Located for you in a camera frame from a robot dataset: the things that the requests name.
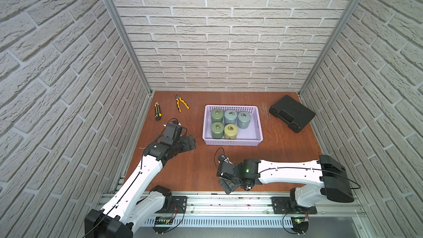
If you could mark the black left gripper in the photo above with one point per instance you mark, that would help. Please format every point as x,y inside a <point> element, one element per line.
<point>185,143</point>

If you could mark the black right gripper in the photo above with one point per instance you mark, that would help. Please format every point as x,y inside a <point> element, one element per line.
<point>226,185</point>

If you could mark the dark green canister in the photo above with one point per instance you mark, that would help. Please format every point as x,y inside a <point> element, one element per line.
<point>217,130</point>
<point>217,115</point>

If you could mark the yellow-green canister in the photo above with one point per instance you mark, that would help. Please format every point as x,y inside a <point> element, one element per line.
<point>230,131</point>

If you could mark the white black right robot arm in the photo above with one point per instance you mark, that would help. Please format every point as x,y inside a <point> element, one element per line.
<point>324,178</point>

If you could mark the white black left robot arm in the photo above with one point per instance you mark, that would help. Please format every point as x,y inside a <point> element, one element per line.
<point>126,211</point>

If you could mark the light blue canister back middle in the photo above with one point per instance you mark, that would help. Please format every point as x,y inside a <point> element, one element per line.
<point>230,117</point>

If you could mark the light blue canister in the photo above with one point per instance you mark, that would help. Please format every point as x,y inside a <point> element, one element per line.
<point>230,117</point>
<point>243,120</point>

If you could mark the lilac perforated plastic basket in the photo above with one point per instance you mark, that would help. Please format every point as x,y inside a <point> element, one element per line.
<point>251,136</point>

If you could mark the light blue canister back right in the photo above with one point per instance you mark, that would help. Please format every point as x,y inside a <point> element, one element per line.
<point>243,120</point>

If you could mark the yellow black utility knife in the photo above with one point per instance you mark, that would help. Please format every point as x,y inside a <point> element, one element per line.
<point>158,114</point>

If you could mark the yellow black pliers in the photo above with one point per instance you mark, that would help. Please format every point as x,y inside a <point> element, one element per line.
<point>179,101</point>

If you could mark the left controller board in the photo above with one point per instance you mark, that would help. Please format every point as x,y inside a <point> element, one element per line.
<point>163,224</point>

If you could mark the controller board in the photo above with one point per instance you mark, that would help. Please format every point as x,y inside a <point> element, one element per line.
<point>163,224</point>
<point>300,225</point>

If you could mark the right controller board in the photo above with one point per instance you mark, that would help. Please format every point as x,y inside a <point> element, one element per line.
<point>300,225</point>

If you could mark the black plastic tool case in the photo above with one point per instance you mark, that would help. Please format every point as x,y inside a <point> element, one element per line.
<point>293,113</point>

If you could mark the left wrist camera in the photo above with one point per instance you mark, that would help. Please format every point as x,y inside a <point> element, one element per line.
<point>172,131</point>

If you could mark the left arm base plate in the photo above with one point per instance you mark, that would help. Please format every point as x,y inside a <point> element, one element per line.
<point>177,204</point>

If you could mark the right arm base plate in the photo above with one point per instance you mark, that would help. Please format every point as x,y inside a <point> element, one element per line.
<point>282,205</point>

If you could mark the aluminium frame post left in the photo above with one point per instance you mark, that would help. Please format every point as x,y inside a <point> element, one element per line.
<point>115,17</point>

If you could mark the aluminium frame post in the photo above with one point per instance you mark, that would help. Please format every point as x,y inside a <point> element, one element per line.
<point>115,17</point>
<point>338,29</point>

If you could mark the aluminium frame post right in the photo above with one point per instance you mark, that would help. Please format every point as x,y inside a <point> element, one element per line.
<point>338,29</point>

